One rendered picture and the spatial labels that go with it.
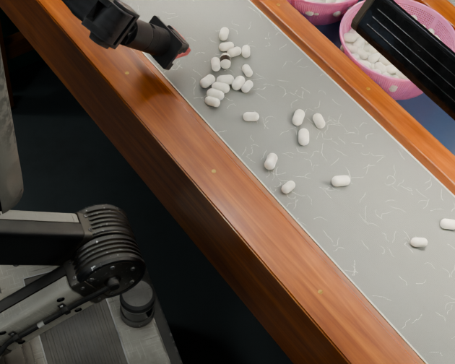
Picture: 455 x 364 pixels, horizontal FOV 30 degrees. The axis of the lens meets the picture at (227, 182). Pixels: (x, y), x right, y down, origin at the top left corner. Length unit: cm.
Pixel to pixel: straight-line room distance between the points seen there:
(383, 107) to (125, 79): 53
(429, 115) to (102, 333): 84
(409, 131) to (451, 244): 26
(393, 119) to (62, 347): 80
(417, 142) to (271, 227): 37
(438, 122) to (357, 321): 60
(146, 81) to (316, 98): 36
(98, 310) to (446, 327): 69
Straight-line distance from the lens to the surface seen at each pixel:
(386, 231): 164
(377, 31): 150
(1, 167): 104
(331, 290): 152
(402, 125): 178
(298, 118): 175
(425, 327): 156
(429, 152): 175
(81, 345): 176
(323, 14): 204
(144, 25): 168
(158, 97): 175
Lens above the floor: 205
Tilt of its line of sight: 53 degrees down
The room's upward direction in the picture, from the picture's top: 8 degrees clockwise
